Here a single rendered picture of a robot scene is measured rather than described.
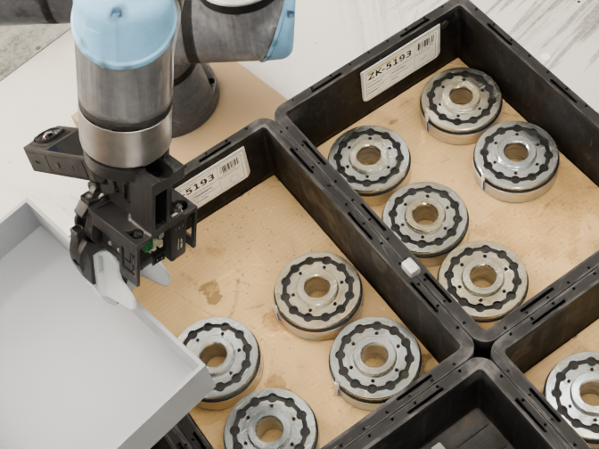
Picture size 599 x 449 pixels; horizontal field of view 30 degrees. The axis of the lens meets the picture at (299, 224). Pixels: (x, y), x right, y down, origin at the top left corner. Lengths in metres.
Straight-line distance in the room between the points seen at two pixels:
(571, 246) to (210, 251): 0.43
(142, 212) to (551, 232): 0.60
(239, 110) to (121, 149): 0.75
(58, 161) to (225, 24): 0.51
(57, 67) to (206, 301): 0.58
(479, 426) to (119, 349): 0.41
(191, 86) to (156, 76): 0.73
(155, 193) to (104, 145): 0.06
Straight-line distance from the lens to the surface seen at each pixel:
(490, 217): 1.38
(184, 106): 1.59
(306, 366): 1.29
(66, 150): 0.99
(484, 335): 1.19
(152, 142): 0.90
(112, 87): 0.85
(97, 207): 0.97
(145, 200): 0.92
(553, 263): 1.35
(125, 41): 0.83
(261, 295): 1.34
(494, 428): 1.26
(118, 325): 1.10
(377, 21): 1.75
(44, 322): 1.13
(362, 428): 1.15
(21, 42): 2.84
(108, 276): 1.03
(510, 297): 1.29
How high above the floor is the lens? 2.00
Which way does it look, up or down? 58 degrees down
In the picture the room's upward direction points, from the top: 11 degrees counter-clockwise
